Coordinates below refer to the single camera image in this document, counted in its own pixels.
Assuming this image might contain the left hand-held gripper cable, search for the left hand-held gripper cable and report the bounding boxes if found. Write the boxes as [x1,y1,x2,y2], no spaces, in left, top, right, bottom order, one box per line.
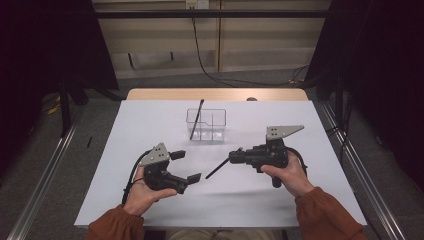
[121,149,153,206]

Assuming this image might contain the black horizontal bar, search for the black horizontal bar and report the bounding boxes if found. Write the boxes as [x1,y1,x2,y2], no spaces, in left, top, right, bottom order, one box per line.
[94,9,329,19]

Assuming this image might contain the black curtain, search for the black curtain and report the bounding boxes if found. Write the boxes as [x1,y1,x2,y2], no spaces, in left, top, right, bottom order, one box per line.
[304,0,424,188]
[0,0,119,174]

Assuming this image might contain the hand-held gripper cable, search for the hand-held gripper cable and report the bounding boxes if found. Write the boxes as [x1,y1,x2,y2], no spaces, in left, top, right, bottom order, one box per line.
[121,149,153,206]
[286,146,308,175]

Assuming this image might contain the clear plastic compartment organizer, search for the clear plastic compartment organizer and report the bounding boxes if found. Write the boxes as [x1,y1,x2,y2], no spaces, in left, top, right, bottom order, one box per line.
[185,108,228,143]

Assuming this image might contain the wooden table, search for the wooden table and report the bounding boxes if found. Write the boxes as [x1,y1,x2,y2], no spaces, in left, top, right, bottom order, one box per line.
[125,87,310,102]

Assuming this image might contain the white wall outlet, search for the white wall outlet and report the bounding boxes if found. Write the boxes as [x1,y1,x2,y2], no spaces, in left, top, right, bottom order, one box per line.
[185,0,210,10]

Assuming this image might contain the person's right hand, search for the person's right hand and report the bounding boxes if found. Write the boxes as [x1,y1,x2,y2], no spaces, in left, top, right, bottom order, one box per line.
[260,149,316,198]

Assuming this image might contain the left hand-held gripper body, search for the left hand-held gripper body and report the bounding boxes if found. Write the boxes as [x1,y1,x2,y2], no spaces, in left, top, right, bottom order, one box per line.
[137,142,190,195]

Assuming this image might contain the person's left hand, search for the person's left hand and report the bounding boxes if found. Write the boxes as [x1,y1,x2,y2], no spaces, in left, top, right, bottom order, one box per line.
[123,165,178,217]

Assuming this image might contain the black stand post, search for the black stand post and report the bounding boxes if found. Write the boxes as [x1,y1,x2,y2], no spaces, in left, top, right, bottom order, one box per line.
[59,79,72,138]
[334,74,345,129]

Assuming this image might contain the right hand-held gripper cable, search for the right hand-held gripper cable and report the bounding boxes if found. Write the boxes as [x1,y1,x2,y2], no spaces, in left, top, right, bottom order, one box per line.
[286,146,308,175]

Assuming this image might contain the metal floor rail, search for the metal floor rail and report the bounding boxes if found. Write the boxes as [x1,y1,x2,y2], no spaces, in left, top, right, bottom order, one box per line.
[319,101,406,240]
[6,106,88,240]

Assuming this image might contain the black floor cables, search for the black floor cables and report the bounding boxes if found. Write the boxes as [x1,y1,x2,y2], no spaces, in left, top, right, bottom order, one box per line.
[328,96,354,161]

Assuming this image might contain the black wall cable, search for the black wall cable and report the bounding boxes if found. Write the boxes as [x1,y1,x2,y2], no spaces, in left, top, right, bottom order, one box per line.
[191,6,311,88]

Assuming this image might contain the vertical wall strip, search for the vertical wall strip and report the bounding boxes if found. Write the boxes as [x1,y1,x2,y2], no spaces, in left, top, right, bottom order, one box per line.
[216,0,224,73]

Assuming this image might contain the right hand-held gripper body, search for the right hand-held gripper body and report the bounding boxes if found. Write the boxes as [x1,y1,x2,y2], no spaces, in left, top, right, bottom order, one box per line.
[238,124,305,189]

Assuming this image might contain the black pen with white tip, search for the black pen with white tip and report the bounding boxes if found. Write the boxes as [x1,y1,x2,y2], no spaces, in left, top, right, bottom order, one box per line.
[204,147,244,180]

